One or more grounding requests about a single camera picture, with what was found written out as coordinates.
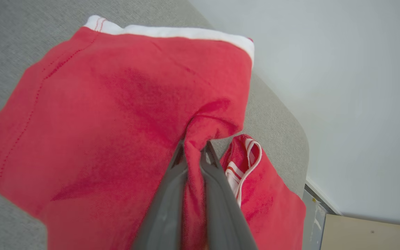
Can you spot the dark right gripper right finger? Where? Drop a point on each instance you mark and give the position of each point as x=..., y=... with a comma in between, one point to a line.
x=224, y=215

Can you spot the red shorts white stripes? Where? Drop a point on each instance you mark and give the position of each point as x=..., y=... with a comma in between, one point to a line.
x=109, y=121

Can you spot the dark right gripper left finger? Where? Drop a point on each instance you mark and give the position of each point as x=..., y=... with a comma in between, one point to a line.
x=167, y=215

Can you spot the red basketball jersey white sleeves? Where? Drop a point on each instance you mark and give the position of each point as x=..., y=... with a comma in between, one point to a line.
x=273, y=208

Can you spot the white wall baseboard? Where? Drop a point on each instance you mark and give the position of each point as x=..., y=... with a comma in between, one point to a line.
x=323, y=196

